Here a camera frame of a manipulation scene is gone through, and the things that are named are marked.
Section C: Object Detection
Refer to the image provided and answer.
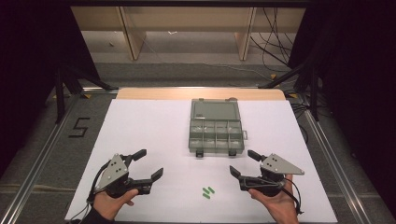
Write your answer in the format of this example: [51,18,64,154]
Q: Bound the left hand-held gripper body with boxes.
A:
[94,153,153,199]

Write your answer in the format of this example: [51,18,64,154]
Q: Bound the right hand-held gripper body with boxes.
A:
[238,153,305,198]

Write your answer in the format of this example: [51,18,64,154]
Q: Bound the clear grey compartment box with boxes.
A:
[188,97,249,158]

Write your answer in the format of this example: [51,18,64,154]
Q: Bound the person's left hand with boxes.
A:
[92,189,139,221]

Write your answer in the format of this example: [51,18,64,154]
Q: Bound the person's right hand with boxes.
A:
[247,175,300,224]

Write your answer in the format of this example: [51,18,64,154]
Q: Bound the wooden table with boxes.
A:
[115,87,287,101]

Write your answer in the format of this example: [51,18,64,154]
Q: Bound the black metal stand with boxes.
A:
[257,59,321,122]
[53,64,120,124]

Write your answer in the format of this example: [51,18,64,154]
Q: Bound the light wooden bench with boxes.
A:
[70,7,306,62]

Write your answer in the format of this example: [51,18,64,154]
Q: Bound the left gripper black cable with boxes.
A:
[66,160,111,224]

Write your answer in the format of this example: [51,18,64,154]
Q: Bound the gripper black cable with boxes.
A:
[281,177,305,217]
[66,160,111,224]

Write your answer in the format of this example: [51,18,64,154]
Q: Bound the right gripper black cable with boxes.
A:
[281,177,305,217]

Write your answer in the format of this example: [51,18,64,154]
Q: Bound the aluminium floor rail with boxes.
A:
[0,87,120,224]
[302,108,373,224]

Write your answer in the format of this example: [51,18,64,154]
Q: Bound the black cables beside table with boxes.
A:
[283,89,310,145]

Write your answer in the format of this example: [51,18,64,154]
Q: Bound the bundle of black cables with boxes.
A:
[249,7,296,75]

